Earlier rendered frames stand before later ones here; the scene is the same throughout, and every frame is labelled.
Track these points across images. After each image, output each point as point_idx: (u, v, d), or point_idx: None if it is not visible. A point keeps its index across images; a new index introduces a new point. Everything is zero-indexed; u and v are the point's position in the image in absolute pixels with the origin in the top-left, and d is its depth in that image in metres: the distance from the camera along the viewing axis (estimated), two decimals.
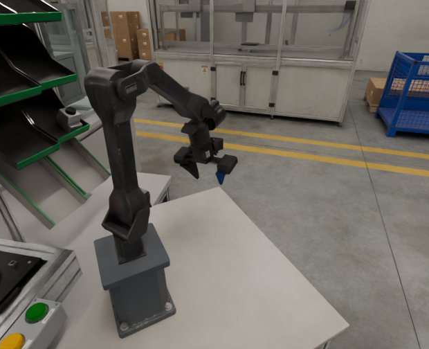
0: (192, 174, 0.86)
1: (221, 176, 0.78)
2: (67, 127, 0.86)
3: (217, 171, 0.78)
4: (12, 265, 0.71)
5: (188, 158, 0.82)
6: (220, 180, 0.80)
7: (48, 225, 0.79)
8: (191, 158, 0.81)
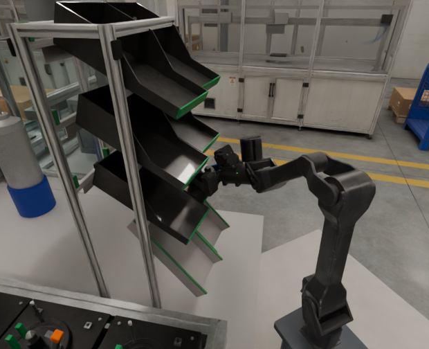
0: (200, 181, 0.82)
1: None
2: None
3: None
4: (179, 344, 0.68)
5: (218, 181, 0.79)
6: None
7: (197, 293, 0.76)
8: (220, 179, 0.80)
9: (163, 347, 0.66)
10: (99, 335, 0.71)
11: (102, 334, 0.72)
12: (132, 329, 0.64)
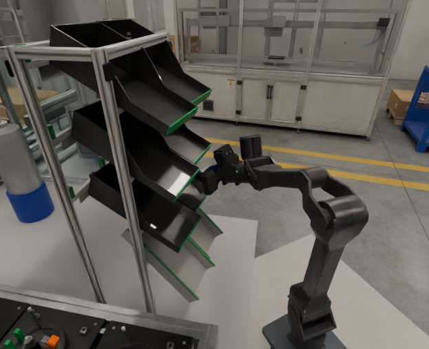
0: (200, 181, 0.82)
1: None
2: (201, 188, 0.84)
3: None
4: (171, 348, 0.70)
5: (218, 180, 0.79)
6: None
7: (189, 298, 0.79)
8: (220, 179, 0.79)
9: None
10: (94, 339, 0.73)
11: (97, 338, 0.74)
12: (125, 335, 0.66)
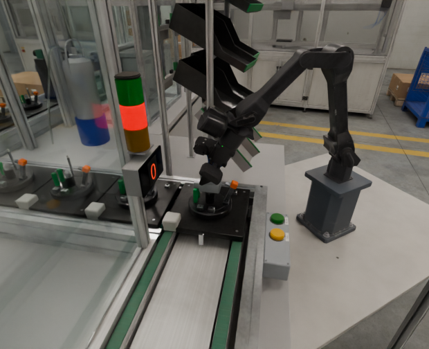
0: (207, 183, 0.82)
1: (221, 165, 0.86)
2: (214, 188, 0.83)
3: None
4: (236, 192, 0.95)
5: (217, 167, 0.78)
6: None
7: (244, 167, 1.03)
8: (218, 165, 0.79)
9: (225, 192, 0.93)
10: (176, 190, 0.98)
11: (177, 192, 0.99)
12: None
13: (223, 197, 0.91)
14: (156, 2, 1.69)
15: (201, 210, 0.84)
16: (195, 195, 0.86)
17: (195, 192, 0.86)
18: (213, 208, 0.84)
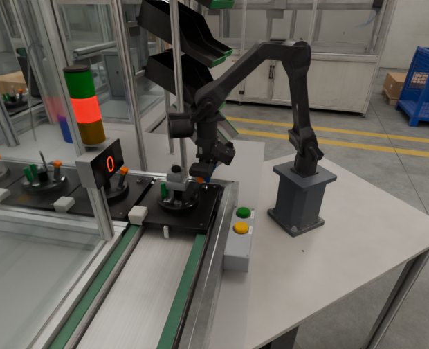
0: None
1: None
2: (180, 185, 0.85)
3: None
4: (205, 188, 0.96)
5: None
6: None
7: (216, 163, 1.05)
8: None
9: None
10: (147, 185, 0.99)
11: (149, 187, 1.00)
12: None
13: (192, 192, 0.92)
14: (140, 1, 1.70)
15: (167, 203, 0.85)
16: (162, 190, 0.88)
17: (162, 186, 0.87)
18: (179, 201, 0.85)
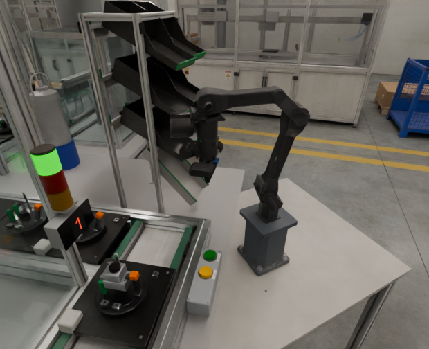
0: (211, 177, 0.83)
1: (217, 163, 0.84)
2: (120, 286, 0.74)
3: (214, 161, 0.82)
4: (156, 275, 0.84)
5: (210, 158, 0.80)
6: None
7: (190, 201, 1.11)
8: None
9: (143, 277, 0.83)
10: (124, 225, 1.05)
11: (125, 226, 1.06)
12: (117, 261, 0.80)
13: (139, 284, 0.80)
14: None
15: (105, 307, 0.74)
16: (102, 287, 0.76)
17: (101, 284, 0.75)
18: (118, 305, 0.73)
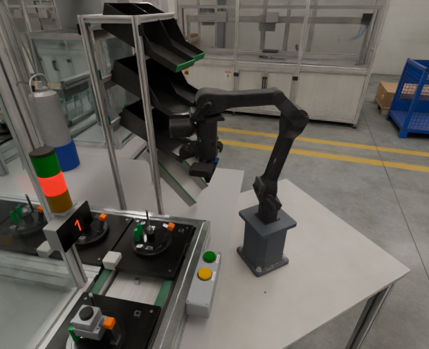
0: (211, 177, 0.83)
1: (217, 163, 0.84)
2: (93, 335, 0.63)
3: (214, 161, 0.82)
4: (138, 316, 0.74)
5: (210, 158, 0.80)
6: None
7: (189, 203, 1.11)
8: None
9: (123, 318, 0.72)
10: (189, 236, 1.01)
11: (190, 236, 1.02)
12: (93, 301, 0.70)
13: (117, 328, 0.70)
14: None
15: None
16: (72, 334, 0.66)
17: (71, 332, 0.65)
18: None
